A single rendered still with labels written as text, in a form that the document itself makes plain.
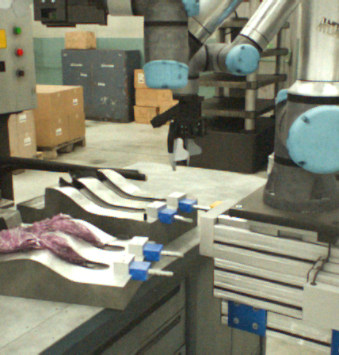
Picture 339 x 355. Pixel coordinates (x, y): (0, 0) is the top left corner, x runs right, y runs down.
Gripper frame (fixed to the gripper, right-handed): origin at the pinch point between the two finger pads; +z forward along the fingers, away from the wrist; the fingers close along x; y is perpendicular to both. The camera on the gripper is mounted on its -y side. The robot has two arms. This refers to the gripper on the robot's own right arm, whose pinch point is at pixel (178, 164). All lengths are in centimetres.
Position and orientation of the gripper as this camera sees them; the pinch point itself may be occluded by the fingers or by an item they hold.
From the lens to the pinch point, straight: 153.5
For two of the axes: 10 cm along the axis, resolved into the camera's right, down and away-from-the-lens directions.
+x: 5.2, -2.2, 8.3
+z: 0.0, 9.7, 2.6
